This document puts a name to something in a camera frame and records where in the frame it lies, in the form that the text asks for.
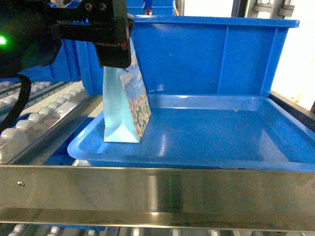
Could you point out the flower pattern gift bag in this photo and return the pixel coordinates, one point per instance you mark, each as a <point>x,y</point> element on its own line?
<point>126,107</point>

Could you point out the blue plastic tray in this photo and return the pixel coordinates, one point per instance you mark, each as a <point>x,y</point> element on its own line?
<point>226,132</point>

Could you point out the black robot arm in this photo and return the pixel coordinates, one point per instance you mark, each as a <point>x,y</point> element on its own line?
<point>31,32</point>

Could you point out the white roller conveyor track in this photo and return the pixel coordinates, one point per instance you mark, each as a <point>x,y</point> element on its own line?
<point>39,111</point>

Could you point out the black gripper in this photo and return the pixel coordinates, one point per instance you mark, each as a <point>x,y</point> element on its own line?
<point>105,23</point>

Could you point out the stainless steel rack frame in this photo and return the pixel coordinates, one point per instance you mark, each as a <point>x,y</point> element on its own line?
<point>86,195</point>

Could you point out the large blue plastic crate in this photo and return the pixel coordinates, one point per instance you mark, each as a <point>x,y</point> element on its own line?
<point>182,55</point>

